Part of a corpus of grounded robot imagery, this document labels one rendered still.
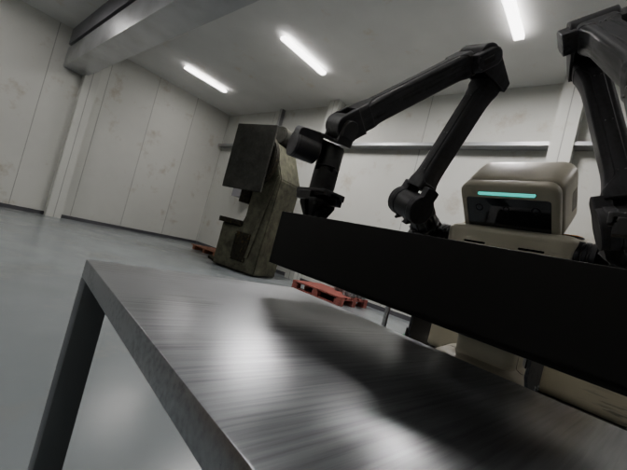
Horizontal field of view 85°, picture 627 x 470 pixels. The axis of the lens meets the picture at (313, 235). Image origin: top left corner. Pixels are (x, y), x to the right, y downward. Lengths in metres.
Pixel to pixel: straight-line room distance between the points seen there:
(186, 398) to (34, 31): 10.64
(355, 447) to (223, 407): 0.09
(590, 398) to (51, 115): 10.47
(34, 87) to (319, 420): 10.43
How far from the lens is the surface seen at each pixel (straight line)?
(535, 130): 6.91
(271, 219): 6.86
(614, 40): 0.73
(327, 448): 0.24
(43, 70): 10.66
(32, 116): 10.48
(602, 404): 1.14
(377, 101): 0.82
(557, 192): 0.85
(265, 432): 0.24
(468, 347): 0.96
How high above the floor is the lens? 0.92
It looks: 2 degrees up
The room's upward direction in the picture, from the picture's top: 15 degrees clockwise
